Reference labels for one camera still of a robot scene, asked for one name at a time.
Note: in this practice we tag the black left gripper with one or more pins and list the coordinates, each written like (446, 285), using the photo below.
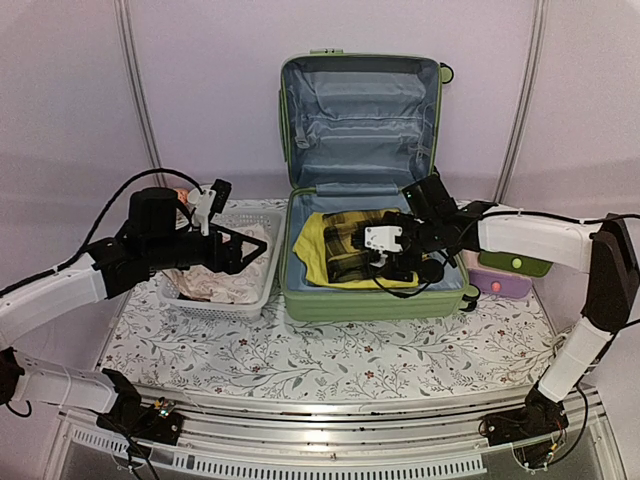
(219, 263)

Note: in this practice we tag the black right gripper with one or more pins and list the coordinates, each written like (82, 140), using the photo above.
(396, 266)

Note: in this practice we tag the black round object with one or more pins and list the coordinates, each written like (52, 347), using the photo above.
(430, 271)

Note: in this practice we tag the cream patterned garment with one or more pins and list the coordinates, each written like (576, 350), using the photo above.
(200, 284)

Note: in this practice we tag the yellow garment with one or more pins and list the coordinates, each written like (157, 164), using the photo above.
(310, 250)

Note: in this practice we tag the white green purple drawer box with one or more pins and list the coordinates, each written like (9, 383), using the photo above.
(504, 274)

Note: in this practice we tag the black mesh garment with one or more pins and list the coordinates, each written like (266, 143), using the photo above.
(349, 266)

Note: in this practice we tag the green hard-shell suitcase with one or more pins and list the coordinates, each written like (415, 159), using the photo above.
(355, 130)

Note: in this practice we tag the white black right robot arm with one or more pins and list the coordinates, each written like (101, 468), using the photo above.
(436, 229)

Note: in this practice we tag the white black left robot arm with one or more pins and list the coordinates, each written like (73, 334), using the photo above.
(159, 233)

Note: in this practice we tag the white perforated plastic basket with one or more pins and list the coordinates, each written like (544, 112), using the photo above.
(274, 222)

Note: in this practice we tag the red patterned ceramic bowl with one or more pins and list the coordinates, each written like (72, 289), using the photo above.
(182, 195)

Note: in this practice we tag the floral patterned table cloth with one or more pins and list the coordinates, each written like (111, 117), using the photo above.
(503, 343)

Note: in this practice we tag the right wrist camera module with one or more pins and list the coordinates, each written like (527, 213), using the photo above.
(378, 242)

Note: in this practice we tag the right aluminium wall post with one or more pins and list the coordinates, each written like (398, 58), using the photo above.
(531, 67)

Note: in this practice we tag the aluminium wall post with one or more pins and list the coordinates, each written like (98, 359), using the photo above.
(531, 67)
(124, 22)

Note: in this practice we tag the aluminium front rail frame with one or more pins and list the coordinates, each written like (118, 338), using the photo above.
(430, 438)

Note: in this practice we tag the left aluminium wall post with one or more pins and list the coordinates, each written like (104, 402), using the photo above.
(124, 22)

